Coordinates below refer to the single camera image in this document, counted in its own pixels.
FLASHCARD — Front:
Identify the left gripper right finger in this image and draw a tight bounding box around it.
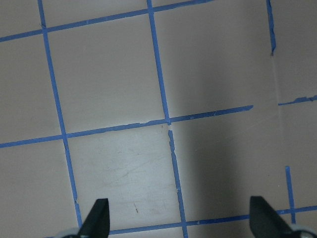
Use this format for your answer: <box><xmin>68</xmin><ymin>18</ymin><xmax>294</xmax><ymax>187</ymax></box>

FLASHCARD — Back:
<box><xmin>249</xmin><ymin>196</ymin><xmax>293</xmax><ymax>236</ymax></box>

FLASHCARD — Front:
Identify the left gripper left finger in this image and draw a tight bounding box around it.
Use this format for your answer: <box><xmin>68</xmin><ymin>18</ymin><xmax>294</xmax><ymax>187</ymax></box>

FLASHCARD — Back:
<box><xmin>78</xmin><ymin>198</ymin><xmax>110</xmax><ymax>236</ymax></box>

